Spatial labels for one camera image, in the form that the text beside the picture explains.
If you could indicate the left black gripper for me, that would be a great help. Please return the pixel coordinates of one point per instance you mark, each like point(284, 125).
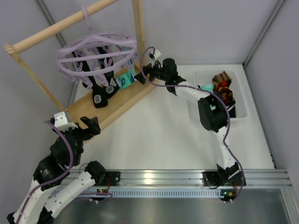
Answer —
point(87, 129)

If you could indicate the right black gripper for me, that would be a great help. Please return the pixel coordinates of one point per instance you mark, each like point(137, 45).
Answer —
point(147, 73)

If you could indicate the mint green sock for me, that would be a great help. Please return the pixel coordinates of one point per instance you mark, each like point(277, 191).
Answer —
point(126, 79)
point(208, 87)

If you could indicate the black sport sock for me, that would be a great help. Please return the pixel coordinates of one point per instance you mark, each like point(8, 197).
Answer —
point(113, 86)
point(98, 94)

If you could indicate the purple round clip hanger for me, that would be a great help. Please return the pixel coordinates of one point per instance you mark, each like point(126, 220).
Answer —
point(96, 54)

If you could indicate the brown striped sock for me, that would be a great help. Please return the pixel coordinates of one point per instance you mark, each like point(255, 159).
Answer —
point(219, 78)

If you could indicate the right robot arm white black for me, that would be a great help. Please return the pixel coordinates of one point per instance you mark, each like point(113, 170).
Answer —
point(213, 114)

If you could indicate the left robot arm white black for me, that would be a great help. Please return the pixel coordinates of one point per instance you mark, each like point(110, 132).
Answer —
point(39, 205)

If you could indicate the wooden hanging rack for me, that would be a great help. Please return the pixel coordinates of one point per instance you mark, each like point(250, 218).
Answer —
point(122, 101)

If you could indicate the white plastic basket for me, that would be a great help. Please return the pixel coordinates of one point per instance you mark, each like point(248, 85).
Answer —
point(202, 77)

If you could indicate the mint green sock in basket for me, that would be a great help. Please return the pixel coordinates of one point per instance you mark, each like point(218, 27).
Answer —
point(208, 87)

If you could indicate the black white striped sock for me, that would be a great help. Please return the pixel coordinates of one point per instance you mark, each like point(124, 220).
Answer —
point(232, 111)

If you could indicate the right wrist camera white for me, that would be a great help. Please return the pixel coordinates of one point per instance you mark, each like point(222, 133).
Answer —
point(155, 55)

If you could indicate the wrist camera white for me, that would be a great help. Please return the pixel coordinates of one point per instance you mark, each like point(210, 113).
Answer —
point(63, 122)
point(155, 55)

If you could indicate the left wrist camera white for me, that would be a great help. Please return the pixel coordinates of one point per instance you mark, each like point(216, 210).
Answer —
point(63, 122)

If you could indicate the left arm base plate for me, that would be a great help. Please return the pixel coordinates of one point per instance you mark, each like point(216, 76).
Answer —
point(112, 179)

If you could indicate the aluminium mounting rail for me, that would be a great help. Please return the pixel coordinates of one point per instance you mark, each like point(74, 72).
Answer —
point(257, 178)

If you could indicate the white slotted cable duct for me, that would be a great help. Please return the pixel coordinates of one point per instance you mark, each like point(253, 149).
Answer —
point(159, 193)

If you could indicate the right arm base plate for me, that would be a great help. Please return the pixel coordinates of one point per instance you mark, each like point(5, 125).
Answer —
point(216, 179)

